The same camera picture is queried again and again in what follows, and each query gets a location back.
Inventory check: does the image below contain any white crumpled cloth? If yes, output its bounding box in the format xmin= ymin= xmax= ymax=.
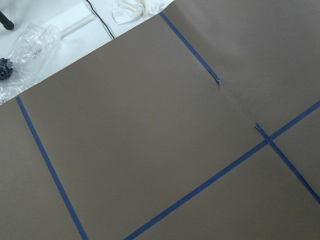
xmin=112 ymin=0 xmax=173 ymax=25

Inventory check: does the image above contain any white plastic tube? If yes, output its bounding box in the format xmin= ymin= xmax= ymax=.
xmin=58 ymin=13 xmax=95 ymax=39

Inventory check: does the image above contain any clear crumpled plastic bag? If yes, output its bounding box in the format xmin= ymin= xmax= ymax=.
xmin=0 ymin=23 xmax=60 ymax=105

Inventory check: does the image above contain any folded dark blue umbrella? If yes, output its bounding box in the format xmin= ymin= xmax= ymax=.
xmin=0 ymin=58 xmax=13 ymax=81

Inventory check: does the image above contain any black cable on desk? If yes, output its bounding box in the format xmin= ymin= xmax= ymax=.
xmin=85 ymin=0 xmax=116 ymax=40

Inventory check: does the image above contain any black handle on desk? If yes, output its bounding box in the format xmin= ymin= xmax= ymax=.
xmin=0 ymin=11 xmax=15 ymax=31

